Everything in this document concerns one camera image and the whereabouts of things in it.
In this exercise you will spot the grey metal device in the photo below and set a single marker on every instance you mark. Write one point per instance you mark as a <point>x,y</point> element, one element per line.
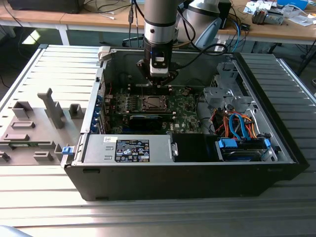
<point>267,17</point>

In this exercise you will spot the blue rounded object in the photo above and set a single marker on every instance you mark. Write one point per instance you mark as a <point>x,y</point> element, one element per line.
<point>10,232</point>

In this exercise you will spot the green RAM stick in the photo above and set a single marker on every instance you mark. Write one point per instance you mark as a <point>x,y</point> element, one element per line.
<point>21,145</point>

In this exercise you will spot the blue cardboard box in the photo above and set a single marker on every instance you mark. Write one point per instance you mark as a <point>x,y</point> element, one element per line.
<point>292,3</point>

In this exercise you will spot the green motherboard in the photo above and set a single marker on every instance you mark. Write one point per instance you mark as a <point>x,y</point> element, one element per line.
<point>184,116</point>

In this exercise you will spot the grey parts rack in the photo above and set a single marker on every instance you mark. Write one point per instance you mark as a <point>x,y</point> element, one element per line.
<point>42,118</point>

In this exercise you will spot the metal drive cage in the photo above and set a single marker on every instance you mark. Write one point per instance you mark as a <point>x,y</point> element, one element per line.
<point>222,93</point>

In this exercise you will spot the pale blue teach pendant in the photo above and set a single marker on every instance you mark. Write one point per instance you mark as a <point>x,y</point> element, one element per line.
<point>209,30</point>

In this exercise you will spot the wooden desk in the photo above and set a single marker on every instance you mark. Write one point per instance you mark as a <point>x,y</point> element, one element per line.
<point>49,18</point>
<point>271,32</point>

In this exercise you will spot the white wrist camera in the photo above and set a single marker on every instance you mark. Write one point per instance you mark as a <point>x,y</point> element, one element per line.
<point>159,71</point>

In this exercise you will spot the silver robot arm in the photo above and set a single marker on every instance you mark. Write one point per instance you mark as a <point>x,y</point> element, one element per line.
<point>159,29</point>

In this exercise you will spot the hard disk in blue carrier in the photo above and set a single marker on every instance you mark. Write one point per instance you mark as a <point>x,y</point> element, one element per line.
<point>240,154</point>

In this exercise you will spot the blue case latch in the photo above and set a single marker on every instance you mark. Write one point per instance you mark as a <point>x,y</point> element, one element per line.
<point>67,150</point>

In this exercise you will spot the silver CPU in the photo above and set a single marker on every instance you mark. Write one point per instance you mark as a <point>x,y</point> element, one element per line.
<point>156,103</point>

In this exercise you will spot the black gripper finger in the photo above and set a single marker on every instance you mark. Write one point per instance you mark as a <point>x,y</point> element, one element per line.
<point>171,75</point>
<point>144,69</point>

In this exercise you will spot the grey power supply unit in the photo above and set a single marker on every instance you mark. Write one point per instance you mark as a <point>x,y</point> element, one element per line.
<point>98,148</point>

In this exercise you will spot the CPU socket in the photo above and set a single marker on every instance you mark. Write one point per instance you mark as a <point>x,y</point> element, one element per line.
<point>146,110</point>

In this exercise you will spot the black PC case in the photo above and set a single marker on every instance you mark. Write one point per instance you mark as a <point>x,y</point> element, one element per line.
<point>172,182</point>

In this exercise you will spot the black plastic shroud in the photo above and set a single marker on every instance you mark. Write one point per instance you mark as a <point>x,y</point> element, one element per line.
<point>188,148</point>

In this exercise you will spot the black box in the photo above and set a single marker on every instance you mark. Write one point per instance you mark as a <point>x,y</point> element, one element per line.
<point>44,5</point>

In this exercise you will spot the black graphics card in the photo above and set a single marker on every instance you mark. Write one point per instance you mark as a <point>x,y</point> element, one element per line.
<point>145,122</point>

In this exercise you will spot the black speaker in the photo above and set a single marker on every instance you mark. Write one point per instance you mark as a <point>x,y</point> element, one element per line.
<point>225,22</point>

